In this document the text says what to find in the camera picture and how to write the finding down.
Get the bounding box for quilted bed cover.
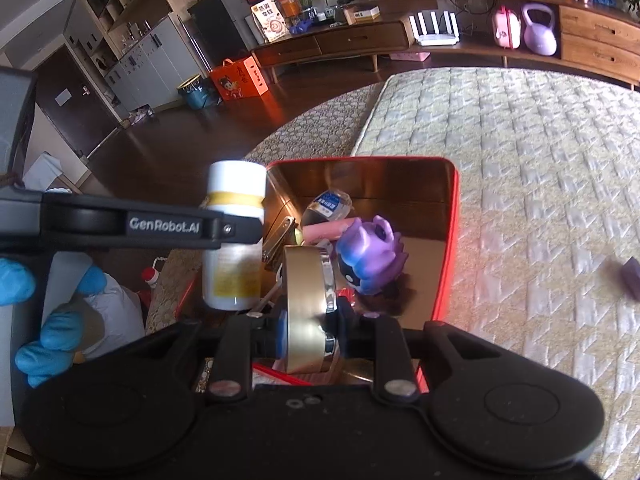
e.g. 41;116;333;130
350;66;640;480

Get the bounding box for small purple box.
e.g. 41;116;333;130
619;256;640;302

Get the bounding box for pink tube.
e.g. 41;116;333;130
302;218;362;244

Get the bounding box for purple toy figure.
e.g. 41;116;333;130
333;215;411;297

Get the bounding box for person's left hand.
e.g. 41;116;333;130
0;257;107;389

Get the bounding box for dark door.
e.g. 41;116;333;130
34;42;122;159

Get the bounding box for blue bucket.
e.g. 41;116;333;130
177;74;217;110

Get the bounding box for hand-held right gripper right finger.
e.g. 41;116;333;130
336;299;486;404

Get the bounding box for white floor cabinets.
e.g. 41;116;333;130
102;15;207;112

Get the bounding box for small clear bottle blue label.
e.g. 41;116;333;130
302;188;354;226

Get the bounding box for white bottle yellow label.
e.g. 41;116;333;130
201;160;268;312

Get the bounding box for pair of shoes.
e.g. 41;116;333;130
121;104;154;129

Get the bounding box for white flat box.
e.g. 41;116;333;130
344;5;382;26

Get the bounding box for wooden media cabinet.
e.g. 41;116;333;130
249;0;640;87

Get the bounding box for wooden wall shelf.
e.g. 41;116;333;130
81;0;192;62

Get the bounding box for grey refrigerator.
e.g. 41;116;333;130
187;0;257;74

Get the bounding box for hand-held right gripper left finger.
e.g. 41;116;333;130
175;310;289;404

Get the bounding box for white router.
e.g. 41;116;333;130
408;9;461;46

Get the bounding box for silver nail clipper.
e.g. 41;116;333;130
262;216;298;264

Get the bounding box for cereal box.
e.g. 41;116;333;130
249;0;292;44

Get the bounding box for round gold tin lid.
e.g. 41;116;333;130
281;245;342;376

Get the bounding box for white plastic bag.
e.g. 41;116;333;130
75;280;147;365

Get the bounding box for pink bag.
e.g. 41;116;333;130
491;5;522;50

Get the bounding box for orange gift box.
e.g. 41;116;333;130
208;57;271;103

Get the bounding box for purple kettlebell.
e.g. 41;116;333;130
520;2;559;57

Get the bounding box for red tin box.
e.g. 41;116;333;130
175;156;461;395

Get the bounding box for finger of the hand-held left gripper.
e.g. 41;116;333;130
120;206;265;252

